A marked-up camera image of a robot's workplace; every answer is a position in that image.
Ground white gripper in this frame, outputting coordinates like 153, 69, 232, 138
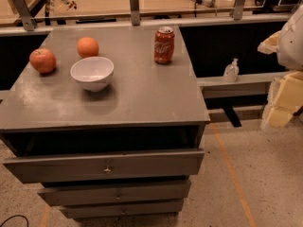
258, 5, 303, 129

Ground red coke can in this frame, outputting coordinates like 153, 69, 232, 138
154, 26, 175, 64

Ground white bowl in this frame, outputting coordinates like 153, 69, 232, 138
70, 57, 114, 92

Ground clear sanitizer pump bottle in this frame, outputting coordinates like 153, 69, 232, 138
223, 58, 239, 82

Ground top grey drawer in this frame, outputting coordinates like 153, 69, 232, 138
3, 149, 204, 183

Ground grey drawer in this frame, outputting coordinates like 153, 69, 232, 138
3, 149, 204, 183
60, 199, 184, 218
38, 180, 190, 206

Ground middle grey drawer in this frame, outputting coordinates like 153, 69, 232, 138
38, 180, 190, 206

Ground grey drawer cabinet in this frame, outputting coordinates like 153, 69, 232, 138
0, 25, 211, 219

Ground bottom grey drawer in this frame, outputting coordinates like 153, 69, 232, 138
60, 199, 184, 218

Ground orange fruit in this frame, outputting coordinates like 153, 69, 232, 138
77, 37, 99, 58

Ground red apple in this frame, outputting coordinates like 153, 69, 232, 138
29, 48, 56, 74

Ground right metal bracket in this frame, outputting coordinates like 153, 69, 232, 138
229, 0, 254, 21

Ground metal bracket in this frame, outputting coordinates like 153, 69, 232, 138
130, 0, 140, 26
12, 0, 36, 31
229, 0, 254, 21

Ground middle metal bracket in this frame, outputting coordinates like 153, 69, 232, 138
130, 0, 140, 26

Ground left metal bracket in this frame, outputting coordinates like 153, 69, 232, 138
12, 0, 36, 31

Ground black cable on floor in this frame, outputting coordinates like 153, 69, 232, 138
0, 214, 30, 227

